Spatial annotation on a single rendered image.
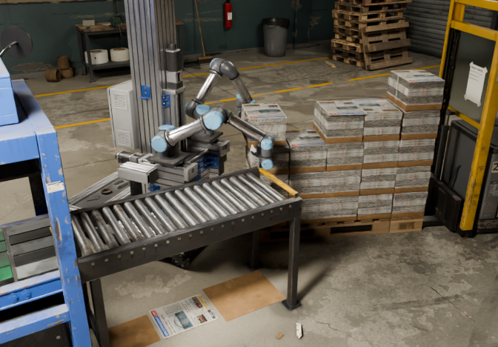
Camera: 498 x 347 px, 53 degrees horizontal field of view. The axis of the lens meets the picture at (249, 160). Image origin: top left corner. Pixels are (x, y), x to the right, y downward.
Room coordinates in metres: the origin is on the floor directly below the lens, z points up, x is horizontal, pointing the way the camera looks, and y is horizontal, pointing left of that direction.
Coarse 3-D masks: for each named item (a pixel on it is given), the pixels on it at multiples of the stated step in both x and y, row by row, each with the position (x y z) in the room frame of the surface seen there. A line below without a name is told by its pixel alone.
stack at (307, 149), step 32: (256, 160) 3.40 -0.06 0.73; (288, 160) 3.44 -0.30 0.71; (320, 160) 3.47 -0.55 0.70; (352, 160) 3.51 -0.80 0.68; (384, 160) 3.54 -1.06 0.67; (288, 192) 3.47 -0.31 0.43; (320, 192) 3.48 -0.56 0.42; (320, 224) 3.61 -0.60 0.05; (352, 224) 3.51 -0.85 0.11; (384, 224) 3.55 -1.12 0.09
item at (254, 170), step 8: (248, 168) 3.10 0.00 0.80; (256, 168) 3.10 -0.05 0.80; (216, 176) 2.97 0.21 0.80; (224, 176) 2.97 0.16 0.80; (184, 184) 2.86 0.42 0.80; (192, 184) 2.86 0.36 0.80; (200, 184) 2.87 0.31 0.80; (152, 192) 2.75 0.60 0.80; (160, 192) 2.75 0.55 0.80; (120, 200) 2.64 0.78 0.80; (128, 200) 2.64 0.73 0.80; (144, 200) 2.68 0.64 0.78; (80, 208) 2.54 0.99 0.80; (88, 208) 2.54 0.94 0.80; (96, 208) 2.54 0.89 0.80; (112, 208) 2.58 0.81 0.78; (136, 208) 2.66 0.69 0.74; (88, 216) 2.51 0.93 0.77; (128, 216) 2.63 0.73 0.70; (80, 224) 2.49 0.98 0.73
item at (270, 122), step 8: (256, 112) 3.55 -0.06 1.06; (264, 112) 3.55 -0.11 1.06; (272, 112) 3.55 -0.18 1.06; (280, 112) 3.55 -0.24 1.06; (248, 120) 3.43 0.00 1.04; (256, 120) 3.40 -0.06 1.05; (264, 120) 3.41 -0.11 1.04; (272, 120) 3.42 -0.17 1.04; (280, 120) 3.43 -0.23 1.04; (264, 128) 3.42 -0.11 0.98; (272, 128) 3.43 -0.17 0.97; (280, 128) 3.44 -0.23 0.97; (248, 136) 3.40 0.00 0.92; (280, 136) 3.44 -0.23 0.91
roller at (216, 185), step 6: (216, 186) 2.85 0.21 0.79; (222, 186) 2.83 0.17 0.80; (222, 192) 2.77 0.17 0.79; (228, 192) 2.75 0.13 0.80; (228, 198) 2.70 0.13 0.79; (234, 198) 2.67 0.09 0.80; (234, 204) 2.63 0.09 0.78; (240, 204) 2.60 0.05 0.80; (240, 210) 2.56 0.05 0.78; (246, 210) 2.53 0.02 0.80
